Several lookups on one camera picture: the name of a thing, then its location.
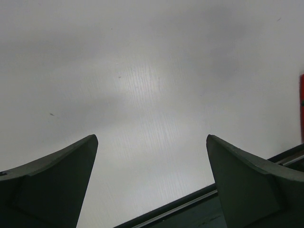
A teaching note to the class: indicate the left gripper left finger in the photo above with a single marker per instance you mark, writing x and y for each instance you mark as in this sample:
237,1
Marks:
48,192

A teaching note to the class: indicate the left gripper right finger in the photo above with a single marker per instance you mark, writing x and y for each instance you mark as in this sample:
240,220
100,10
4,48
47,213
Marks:
254,192

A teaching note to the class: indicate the red t shirt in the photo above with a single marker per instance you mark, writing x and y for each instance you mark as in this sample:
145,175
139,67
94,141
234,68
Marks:
301,90

